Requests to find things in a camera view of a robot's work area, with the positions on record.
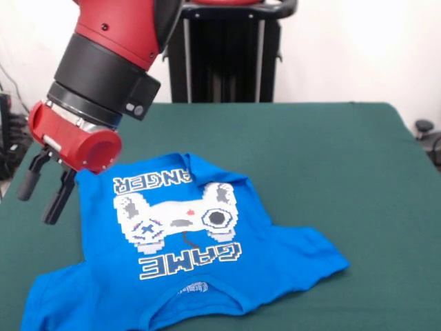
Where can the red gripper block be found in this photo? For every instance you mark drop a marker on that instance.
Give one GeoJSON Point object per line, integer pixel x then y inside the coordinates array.
{"type": "Point", "coordinates": [72, 141]}

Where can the blue printed t-shirt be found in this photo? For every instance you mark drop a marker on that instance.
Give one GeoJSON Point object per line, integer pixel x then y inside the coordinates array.
{"type": "Point", "coordinates": [206, 276]}

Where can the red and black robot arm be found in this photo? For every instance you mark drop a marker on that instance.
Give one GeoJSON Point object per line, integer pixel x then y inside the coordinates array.
{"type": "Point", "coordinates": [113, 51]}

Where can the black electronics box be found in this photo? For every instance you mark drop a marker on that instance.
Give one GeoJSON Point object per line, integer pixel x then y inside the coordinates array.
{"type": "Point", "coordinates": [5, 120]}

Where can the dark green table cloth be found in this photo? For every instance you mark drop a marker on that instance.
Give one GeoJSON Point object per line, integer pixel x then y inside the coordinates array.
{"type": "Point", "coordinates": [344, 172]}

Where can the black chair part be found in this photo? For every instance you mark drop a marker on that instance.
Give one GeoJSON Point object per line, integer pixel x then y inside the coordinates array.
{"type": "Point", "coordinates": [427, 134]}

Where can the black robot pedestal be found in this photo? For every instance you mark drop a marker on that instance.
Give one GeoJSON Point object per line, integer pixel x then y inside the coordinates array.
{"type": "Point", "coordinates": [224, 62]}

